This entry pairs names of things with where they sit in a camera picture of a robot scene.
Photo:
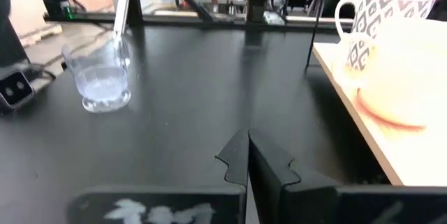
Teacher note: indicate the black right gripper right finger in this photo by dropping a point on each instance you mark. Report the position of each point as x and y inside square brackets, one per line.
[272, 182]

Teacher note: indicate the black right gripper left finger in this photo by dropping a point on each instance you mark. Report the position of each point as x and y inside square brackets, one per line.
[237, 168]

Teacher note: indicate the clear glass mug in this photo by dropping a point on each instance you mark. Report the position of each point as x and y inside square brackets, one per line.
[101, 88]

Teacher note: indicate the orange ceramic mug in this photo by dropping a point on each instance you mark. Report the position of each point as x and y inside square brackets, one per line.
[412, 77]

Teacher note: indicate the grey white patterned mug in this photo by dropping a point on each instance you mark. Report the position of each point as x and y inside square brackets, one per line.
[377, 11]

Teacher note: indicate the wooden cutting board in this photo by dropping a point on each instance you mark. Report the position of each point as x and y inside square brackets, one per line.
[401, 154]

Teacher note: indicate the silver aluminium strip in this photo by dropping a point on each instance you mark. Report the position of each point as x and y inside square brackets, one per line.
[121, 7]

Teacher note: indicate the black table-level camera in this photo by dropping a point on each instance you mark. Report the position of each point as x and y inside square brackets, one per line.
[15, 89]

